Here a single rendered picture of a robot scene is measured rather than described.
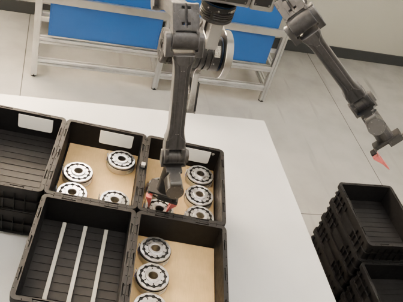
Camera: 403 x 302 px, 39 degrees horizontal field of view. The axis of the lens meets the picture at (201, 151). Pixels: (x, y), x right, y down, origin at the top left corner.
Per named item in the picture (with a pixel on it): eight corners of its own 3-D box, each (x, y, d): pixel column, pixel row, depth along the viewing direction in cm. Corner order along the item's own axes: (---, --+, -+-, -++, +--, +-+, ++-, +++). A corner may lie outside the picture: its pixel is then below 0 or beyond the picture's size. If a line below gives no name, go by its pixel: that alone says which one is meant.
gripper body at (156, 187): (176, 203, 187) (183, 187, 183) (147, 195, 186) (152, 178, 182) (179, 190, 193) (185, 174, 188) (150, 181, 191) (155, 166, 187)
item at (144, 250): (141, 235, 184) (141, 233, 184) (171, 240, 186) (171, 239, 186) (138, 259, 177) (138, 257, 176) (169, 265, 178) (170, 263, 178)
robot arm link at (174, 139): (202, 29, 161) (164, 28, 159) (205, 36, 156) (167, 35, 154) (188, 156, 184) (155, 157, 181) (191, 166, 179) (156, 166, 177)
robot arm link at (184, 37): (207, 2, 153) (170, 0, 151) (203, 51, 158) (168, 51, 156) (180, -14, 194) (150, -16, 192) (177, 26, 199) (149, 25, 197)
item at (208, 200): (185, 184, 209) (186, 183, 208) (212, 188, 210) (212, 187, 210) (186, 203, 201) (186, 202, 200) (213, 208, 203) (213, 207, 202)
